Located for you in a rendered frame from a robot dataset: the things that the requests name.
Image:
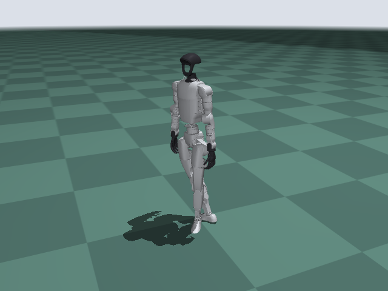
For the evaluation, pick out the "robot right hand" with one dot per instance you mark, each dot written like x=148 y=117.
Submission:
x=174 y=142

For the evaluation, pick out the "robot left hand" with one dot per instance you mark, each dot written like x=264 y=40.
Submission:
x=211 y=156

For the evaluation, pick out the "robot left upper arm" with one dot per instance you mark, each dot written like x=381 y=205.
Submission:
x=206 y=92

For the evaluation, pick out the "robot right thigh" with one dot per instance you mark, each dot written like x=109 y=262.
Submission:
x=185 y=155

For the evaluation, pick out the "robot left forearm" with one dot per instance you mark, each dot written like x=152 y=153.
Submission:
x=210 y=132

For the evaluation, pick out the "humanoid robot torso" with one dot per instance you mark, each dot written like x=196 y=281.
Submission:
x=190 y=109

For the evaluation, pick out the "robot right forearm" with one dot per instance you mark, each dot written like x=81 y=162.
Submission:
x=175 y=123

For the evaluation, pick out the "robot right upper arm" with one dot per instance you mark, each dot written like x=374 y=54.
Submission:
x=174 y=108

